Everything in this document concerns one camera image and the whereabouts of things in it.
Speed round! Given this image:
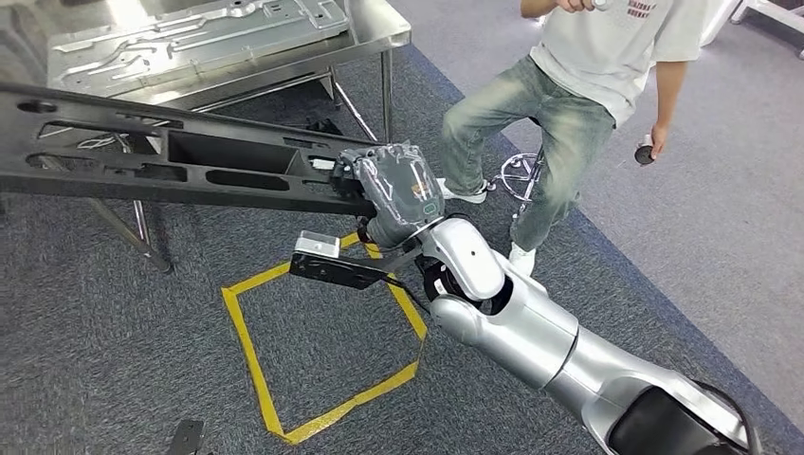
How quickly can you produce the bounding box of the stainless steel workbench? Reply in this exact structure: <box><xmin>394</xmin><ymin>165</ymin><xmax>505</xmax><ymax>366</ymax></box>
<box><xmin>0</xmin><ymin>0</ymin><xmax>414</xmax><ymax>276</ymax></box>

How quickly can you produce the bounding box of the chrome stool base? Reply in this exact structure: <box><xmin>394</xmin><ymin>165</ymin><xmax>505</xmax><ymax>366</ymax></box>
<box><xmin>486</xmin><ymin>147</ymin><xmax>548</xmax><ymax>218</ymax></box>

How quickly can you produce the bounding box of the black flat plate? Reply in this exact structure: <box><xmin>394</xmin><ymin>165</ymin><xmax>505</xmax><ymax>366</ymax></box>
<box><xmin>166</xmin><ymin>419</ymin><xmax>206</xmax><ymax>455</ymax></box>

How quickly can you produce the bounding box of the stamped metal sheet panel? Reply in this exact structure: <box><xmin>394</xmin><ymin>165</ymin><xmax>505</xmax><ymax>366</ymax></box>
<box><xmin>46</xmin><ymin>0</ymin><xmax>350</xmax><ymax>99</ymax></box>

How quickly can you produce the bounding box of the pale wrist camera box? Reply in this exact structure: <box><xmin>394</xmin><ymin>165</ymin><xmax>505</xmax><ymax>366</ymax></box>
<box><xmin>295</xmin><ymin>230</ymin><xmax>341</xmax><ymax>260</ymax></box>

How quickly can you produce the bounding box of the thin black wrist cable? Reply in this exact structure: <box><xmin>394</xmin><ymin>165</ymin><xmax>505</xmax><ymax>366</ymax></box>
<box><xmin>383</xmin><ymin>276</ymin><xmax>434</xmax><ymax>316</ymax></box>

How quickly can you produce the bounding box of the yellow floor tape square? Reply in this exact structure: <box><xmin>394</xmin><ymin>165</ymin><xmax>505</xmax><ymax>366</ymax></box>
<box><xmin>221</xmin><ymin>230</ymin><xmax>429</xmax><ymax>446</ymax></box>

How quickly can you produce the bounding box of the person's left hand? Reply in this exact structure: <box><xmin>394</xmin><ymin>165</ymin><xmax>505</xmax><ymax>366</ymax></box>
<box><xmin>649</xmin><ymin>124</ymin><xmax>671</xmax><ymax>161</ymax></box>

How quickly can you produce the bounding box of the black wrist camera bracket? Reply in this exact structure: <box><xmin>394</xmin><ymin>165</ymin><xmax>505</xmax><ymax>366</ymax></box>
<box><xmin>288</xmin><ymin>241</ymin><xmax>422</xmax><ymax>291</ymax></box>

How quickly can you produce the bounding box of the long black plastic part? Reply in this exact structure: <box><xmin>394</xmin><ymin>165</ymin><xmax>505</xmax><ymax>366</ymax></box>
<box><xmin>0</xmin><ymin>82</ymin><xmax>378</xmax><ymax>218</ymax></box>

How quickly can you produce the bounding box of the white furniture frame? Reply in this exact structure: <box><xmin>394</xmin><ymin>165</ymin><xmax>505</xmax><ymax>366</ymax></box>
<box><xmin>697</xmin><ymin>0</ymin><xmax>804</xmax><ymax>63</ymax></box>

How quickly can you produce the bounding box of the person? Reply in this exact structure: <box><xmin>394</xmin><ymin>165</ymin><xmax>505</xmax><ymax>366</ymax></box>
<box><xmin>436</xmin><ymin>0</ymin><xmax>714</xmax><ymax>278</ymax></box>

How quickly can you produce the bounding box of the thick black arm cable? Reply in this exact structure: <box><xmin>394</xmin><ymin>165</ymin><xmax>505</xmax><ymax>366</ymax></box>
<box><xmin>693</xmin><ymin>379</ymin><xmax>764</xmax><ymax>455</ymax></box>

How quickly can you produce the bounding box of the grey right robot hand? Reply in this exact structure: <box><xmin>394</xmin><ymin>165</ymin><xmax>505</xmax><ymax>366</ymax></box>
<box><xmin>333</xmin><ymin>142</ymin><xmax>446</xmax><ymax>249</ymax></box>

